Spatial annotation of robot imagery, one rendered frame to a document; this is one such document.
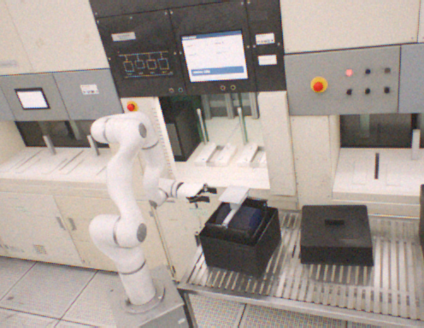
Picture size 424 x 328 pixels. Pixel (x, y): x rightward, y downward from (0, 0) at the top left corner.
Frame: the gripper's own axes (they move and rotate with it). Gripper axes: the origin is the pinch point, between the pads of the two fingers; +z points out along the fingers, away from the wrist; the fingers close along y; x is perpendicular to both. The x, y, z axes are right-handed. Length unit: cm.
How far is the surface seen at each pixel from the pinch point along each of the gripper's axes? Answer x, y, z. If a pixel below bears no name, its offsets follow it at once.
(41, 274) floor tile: -106, -4, -174
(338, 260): -27, -4, 54
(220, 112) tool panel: -14, -117, -57
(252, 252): -15.3, 13.5, 24.7
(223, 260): -24.7, 13.2, 9.3
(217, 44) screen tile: 58, -32, -2
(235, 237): -12.6, 10.2, 15.7
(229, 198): 2.7, 3.9, 12.3
